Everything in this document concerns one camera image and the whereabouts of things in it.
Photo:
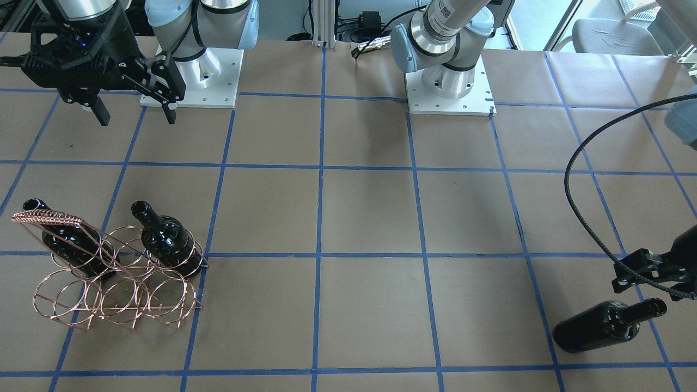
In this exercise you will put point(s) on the black power adapter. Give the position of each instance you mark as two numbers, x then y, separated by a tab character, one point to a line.
370	21

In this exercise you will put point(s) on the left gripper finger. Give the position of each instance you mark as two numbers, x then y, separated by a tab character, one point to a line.
637	268

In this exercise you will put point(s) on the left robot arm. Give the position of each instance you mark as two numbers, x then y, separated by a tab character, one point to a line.
449	36

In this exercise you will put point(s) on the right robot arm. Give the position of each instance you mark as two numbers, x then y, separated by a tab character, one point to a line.
184	29

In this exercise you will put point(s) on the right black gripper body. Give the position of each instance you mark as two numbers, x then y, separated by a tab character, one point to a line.
123	37

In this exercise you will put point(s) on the copper wire wine basket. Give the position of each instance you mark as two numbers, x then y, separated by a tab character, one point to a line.
121	282

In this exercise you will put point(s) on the aluminium frame post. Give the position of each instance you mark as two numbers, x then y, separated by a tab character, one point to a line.
323	20

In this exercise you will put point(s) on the grey office chair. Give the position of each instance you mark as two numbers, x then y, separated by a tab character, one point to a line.
670	34

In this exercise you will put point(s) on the dark wine bottle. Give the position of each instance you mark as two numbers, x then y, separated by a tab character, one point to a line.
165	238
606	324

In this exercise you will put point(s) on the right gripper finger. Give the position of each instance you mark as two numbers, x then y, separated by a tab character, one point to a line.
96	105
158	78

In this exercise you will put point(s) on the dark wine bottle in basket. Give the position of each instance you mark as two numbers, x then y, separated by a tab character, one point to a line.
165	238

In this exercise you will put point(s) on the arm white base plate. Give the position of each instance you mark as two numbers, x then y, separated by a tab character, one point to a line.
212	80
442	91

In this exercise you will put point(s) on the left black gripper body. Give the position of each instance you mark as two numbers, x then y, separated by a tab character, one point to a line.
687	243

